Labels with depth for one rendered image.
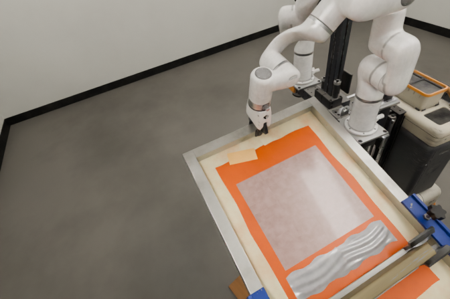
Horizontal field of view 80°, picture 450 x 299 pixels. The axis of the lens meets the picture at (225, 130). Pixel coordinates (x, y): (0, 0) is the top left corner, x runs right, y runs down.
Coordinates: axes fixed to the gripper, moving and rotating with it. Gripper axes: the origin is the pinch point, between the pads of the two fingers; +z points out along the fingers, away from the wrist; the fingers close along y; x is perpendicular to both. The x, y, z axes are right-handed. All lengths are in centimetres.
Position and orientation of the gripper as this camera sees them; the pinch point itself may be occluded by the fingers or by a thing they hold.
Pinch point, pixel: (256, 128)
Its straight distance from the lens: 103.6
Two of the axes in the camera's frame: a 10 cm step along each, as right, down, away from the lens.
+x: -8.9, 3.9, -2.4
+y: -4.6, -7.3, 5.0
